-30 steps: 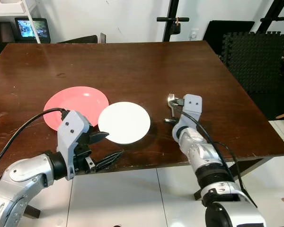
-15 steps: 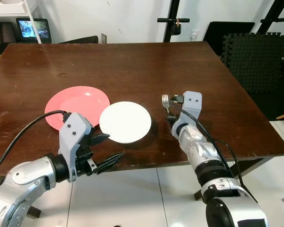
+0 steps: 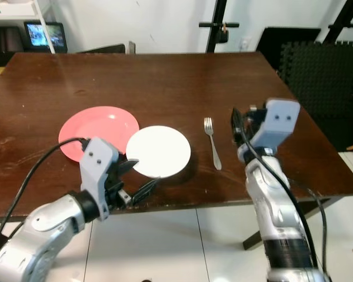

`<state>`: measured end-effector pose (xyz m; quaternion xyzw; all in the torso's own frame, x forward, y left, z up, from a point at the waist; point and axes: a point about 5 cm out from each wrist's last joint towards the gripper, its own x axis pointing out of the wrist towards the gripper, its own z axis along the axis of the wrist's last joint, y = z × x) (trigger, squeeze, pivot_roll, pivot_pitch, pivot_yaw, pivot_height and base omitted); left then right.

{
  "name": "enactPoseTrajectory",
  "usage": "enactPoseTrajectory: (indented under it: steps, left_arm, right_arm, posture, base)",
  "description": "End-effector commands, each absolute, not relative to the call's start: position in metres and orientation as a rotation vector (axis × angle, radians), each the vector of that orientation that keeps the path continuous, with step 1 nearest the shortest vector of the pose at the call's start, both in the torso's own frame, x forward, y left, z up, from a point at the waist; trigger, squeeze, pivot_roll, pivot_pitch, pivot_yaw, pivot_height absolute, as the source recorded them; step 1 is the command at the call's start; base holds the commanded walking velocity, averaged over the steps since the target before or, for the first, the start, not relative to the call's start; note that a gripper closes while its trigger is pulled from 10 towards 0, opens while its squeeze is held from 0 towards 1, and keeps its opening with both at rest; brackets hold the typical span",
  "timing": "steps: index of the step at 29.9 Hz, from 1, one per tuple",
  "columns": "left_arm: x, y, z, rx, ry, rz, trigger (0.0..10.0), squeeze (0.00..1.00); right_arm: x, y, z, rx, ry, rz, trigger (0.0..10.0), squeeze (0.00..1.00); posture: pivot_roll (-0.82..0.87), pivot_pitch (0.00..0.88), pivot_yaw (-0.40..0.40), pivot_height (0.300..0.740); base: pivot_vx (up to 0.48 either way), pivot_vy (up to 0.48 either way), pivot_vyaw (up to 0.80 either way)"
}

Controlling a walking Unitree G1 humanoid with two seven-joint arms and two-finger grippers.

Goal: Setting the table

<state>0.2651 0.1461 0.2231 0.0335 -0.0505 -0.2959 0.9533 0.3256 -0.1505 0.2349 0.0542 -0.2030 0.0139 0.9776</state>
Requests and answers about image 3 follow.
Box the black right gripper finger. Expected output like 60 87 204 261
232 108 248 146

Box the silver metal fork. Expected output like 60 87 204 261
204 117 222 171

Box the white bowl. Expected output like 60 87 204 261
125 125 192 179

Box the pink round plate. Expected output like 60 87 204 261
58 106 140 163

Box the black foam puzzle mat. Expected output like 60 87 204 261
279 40 353 150

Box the black flat panel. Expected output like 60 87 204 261
256 26 324 71

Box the dark brown wooden table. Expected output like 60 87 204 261
0 52 353 250

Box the black stand with crossbar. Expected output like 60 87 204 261
199 0 240 53

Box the black chair back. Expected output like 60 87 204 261
76 41 136 55

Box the black slanted pole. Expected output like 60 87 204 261
322 0 353 45

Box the black tablet with lit screen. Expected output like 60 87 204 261
24 21 68 52

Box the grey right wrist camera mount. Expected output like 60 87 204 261
250 99 301 157

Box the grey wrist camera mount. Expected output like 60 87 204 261
250 99 301 157
79 138 122 204

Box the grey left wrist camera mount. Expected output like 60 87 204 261
79 138 122 204

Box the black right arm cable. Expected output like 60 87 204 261
235 117 330 277

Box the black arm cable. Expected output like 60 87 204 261
0 138 90 259
235 117 330 277

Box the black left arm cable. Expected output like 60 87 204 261
0 138 90 259

